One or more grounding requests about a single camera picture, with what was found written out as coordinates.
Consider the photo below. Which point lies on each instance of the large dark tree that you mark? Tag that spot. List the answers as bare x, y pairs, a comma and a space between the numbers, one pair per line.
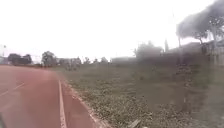
203, 21

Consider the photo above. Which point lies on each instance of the long low wall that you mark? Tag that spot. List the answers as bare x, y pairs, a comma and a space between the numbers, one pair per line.
150, 60

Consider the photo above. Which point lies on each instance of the round dark tree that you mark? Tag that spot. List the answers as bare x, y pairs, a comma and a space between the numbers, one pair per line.
49, 59

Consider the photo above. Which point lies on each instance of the low building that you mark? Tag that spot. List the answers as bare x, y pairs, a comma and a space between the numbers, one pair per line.
19, 59

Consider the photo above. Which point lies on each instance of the dark bushy tree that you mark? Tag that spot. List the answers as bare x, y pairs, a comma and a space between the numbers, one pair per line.
146, 50

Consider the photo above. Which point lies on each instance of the pale kerb edge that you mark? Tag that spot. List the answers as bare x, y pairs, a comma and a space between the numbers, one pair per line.
83, 105

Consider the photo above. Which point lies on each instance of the red running track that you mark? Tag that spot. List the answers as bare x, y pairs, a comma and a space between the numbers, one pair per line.
36, 96

